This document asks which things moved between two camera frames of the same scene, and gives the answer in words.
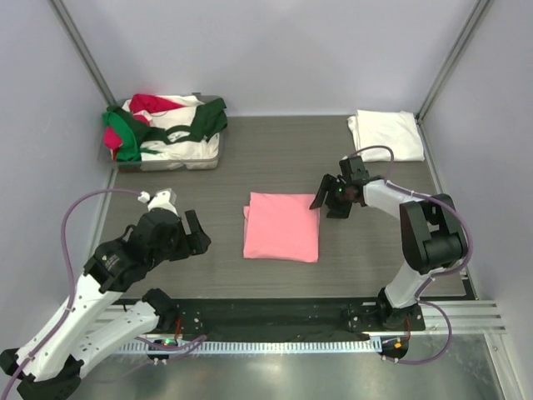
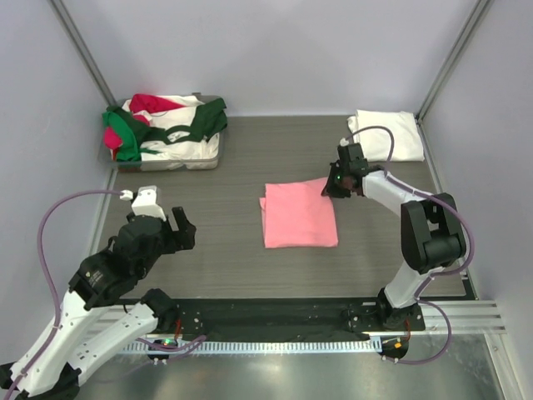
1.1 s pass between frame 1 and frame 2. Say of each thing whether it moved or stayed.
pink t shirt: moved
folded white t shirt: stayed
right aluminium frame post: stayed
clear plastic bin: stayed
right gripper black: moved
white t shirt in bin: stayed
